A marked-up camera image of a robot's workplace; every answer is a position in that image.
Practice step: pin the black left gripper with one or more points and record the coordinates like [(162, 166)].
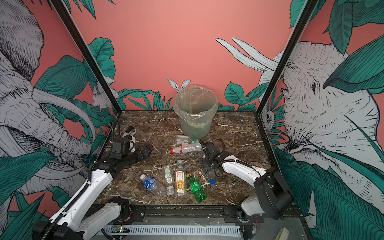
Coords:
[(140, 156)]

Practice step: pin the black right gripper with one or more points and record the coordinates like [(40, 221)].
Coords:
[(204, 161)]

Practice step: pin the clear bottle blue cap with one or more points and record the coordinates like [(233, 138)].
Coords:
[(210, 177)]

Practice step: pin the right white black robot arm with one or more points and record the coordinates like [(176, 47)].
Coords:
[(273, 195)]

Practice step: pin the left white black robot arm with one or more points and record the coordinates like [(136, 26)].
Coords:
[(70, 222)]

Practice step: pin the grey mesh waste bin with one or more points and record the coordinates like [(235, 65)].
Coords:
[(193, 123)]

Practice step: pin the clear plastic bin liner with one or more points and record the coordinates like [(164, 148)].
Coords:
[(195, 105)]

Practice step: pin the red cap white bottle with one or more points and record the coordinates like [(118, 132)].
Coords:
[(187, 148)]

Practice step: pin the grey black stapler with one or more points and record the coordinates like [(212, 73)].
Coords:
[(129, 134)]

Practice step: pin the green soda bottle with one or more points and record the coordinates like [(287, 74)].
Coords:
[(195, 187)]

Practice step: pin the sunflower label tea bottle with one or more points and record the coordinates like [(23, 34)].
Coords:
[(180, 179)]

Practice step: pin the clear bottle green neck band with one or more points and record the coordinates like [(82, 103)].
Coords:
[(182, 139)]

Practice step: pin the crushed blue label water bottle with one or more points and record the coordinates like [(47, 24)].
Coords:
[(153, 186)]

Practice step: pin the clear bottle green white label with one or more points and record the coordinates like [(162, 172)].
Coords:
[(169, 180)]

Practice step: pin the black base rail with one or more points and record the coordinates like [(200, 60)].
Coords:
[(230, 213)]

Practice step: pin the white perforated cable tray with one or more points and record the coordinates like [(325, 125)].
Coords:
[(166, 230)]

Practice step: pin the left black frame post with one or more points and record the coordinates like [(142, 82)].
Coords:
[(83, 47)]

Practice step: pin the black frame post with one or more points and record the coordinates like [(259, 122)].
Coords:
[(299, 28), (83, 47)]

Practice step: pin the right black frame post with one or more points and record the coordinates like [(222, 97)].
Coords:
[(299, 28)]

